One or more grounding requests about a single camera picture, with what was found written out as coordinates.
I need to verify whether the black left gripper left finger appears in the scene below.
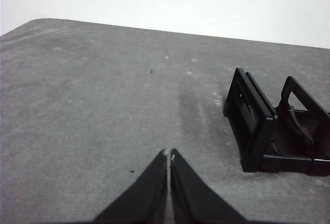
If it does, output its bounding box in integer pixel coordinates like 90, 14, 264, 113
91, 149, 169, 224

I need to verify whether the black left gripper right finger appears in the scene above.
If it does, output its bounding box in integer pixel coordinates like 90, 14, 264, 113
169, 148, 253, 224

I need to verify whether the black plastic dish rack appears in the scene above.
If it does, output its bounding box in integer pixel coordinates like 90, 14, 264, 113
223, 67, 330, 177

